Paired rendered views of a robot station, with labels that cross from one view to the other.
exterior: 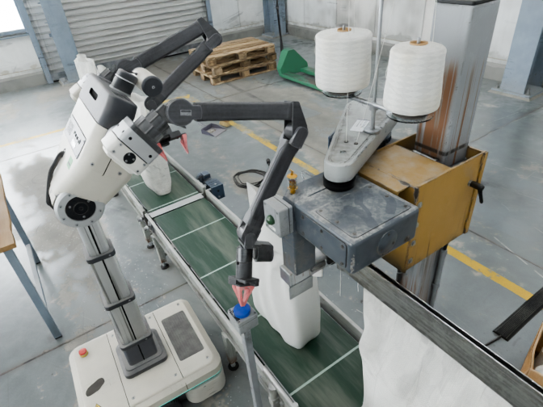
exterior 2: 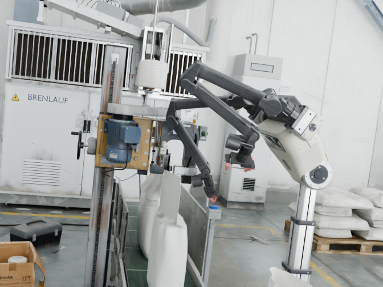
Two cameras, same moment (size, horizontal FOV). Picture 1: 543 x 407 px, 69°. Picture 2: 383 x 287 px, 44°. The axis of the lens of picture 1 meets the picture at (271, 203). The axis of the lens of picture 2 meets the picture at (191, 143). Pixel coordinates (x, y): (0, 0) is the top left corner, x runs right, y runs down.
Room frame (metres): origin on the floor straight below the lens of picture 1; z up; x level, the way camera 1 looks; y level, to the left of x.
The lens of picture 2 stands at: (3.75, 0.92, 1.52)
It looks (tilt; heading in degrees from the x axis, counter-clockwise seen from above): 6 degrees down; 199
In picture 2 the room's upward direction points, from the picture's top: 7 degrees clockwise
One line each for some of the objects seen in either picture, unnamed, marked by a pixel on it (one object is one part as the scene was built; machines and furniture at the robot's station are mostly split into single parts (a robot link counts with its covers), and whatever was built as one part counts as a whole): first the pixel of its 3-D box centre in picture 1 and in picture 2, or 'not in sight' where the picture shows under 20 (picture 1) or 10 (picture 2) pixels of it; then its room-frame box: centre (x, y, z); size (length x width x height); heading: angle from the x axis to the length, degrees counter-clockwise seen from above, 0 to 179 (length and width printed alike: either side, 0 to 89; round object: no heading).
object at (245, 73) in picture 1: (233, 68); not in sight; (6.96, 0.43, 0.07); 1.20 x 0.82 x 0.14; 120
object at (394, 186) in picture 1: (372, 197); (154, 132); (0.98, -0.30, 1.26); 0.22 x 0.05 x 0.16; 32
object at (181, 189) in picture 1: (129, 156); not in sight; (3.34, 1.26, 0.34); 2.21 x 0.39 x 0.09; 32
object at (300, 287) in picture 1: (296, 283); (188, 179); (0.92, -0.06, 0.98); 0.09 x 0.05 x 0.05; 122
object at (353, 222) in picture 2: not in sight; (335, 220); (-1.74, 0.79, 0.32); 0.66 x 0.43 x 0.15; 123
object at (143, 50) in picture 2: not in sight; (149, 62); (-1.13, -1.38, 1.82); 0.51 x 0.27 x 0.71; 32
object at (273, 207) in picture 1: (278, 216); (202, 132); (0.89, -0.02, 1.29); 0.08 x 0.05 x 0.09; 32
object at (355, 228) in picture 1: (345, 235); (175, 140); (0.87, -0.20, 1.21); 0.30 x 0.25 x 0.30; 32
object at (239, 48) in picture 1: (231, 51); not in sight; (6.93, 0.44, 0.36); 1.20 x 0.82 x 0.14; 118
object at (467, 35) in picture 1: (421, 252); (102, 186); (1.12, -0.55, 0.88); 0.12 x 0.11 x 1.74; 122
